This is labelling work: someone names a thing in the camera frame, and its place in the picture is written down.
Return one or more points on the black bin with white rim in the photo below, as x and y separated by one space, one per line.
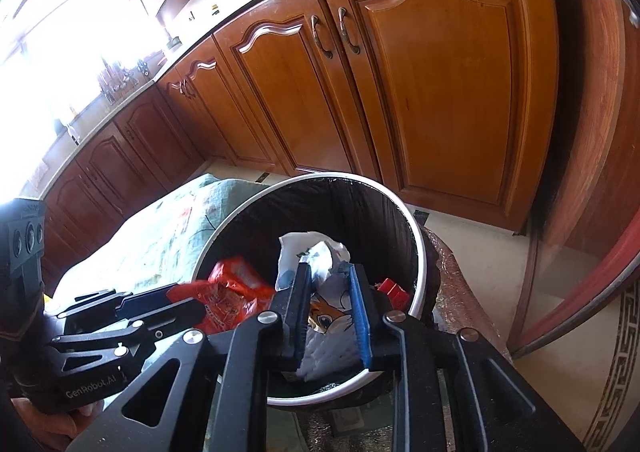
340 207

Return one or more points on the person's left hand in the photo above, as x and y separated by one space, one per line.
45 432

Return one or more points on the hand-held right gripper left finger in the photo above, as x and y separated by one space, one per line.
295 312

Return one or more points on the red plastic bag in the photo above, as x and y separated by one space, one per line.
230 292

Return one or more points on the pale green printed tablecloth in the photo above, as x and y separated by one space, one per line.
150 242

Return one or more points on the small red box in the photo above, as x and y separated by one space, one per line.
395 293

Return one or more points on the metal utensils on countertop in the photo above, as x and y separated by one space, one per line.
120 79

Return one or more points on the white printed plastic bag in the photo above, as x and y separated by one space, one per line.
330 317

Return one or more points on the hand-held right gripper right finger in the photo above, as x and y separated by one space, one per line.
360 322

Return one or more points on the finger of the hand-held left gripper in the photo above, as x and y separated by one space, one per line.
165 327
145 299

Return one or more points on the wooden kitchen base cabinets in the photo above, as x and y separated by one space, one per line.
440 82

